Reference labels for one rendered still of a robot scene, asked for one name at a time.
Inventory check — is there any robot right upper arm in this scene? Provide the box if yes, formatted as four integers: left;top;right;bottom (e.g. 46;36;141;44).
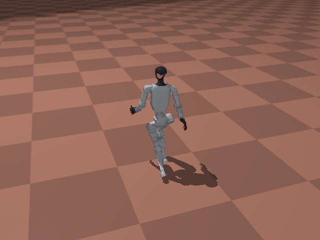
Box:
170;85;181;108

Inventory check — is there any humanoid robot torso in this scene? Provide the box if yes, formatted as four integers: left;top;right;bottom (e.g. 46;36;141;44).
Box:
150;82;171;128

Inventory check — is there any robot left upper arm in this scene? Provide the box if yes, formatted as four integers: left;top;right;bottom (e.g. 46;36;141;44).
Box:
139;85;152;108

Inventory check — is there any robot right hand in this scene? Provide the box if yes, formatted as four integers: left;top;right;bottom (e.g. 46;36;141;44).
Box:
180;118;187;130

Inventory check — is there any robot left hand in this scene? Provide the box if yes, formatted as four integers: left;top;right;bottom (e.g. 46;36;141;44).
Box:
130;106;137;115

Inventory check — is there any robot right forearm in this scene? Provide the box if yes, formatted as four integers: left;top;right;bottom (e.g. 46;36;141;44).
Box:
176;103;184;121

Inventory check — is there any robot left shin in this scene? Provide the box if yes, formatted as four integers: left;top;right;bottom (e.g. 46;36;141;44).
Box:
154;146;164;172

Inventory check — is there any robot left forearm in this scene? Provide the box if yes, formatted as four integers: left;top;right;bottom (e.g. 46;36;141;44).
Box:
135;101;143;112

